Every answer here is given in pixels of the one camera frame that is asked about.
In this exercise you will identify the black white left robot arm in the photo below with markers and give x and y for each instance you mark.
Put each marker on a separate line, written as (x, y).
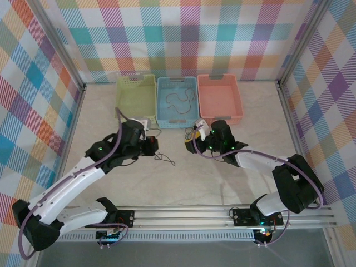
(80, 178)

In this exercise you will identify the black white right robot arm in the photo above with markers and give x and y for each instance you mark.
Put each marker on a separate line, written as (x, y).
(294, 189)

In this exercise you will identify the blue plastic basket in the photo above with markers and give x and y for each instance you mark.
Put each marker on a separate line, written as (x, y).
(178, 105)

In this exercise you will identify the pink plastic basket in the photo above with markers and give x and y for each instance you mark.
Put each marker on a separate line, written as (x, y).
(218, 97)

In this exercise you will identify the green plastic basket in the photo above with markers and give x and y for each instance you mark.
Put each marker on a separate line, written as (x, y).
(135, 97)

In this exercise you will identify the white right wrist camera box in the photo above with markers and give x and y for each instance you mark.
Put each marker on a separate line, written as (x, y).
(202, 128)

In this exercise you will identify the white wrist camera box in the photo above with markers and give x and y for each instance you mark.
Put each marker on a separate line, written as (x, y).
(202, 128)
(146, 123)

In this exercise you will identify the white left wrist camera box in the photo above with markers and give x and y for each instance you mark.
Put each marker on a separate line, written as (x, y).
(146, 123)

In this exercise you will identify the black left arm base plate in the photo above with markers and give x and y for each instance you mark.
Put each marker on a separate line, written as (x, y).
(125, 218)

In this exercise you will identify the aluminium mounting rail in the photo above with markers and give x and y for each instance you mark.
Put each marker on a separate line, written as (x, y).
(180, 217)

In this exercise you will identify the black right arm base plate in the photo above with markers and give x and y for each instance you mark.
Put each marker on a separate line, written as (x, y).
(242, 217)

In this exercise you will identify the aluminium frame post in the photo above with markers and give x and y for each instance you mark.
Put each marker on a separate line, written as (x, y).
(59, 44)
(304, 41)

